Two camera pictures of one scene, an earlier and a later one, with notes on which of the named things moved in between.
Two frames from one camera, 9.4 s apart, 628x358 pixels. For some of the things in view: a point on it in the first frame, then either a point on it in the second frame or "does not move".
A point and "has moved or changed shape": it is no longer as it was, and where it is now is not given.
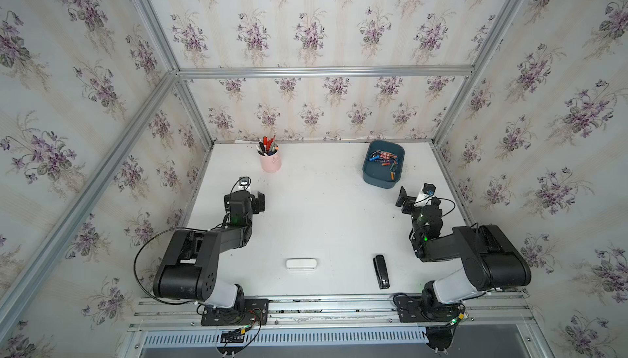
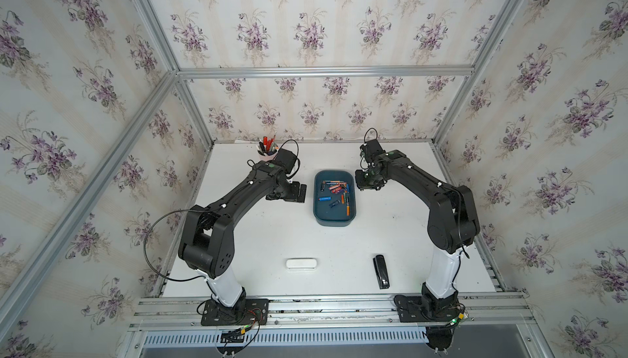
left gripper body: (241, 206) -> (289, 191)
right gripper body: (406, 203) -> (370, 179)
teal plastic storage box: (383, 163) has moved or changed shape
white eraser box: (301, 264) does not move
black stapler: (381, 270) does not move
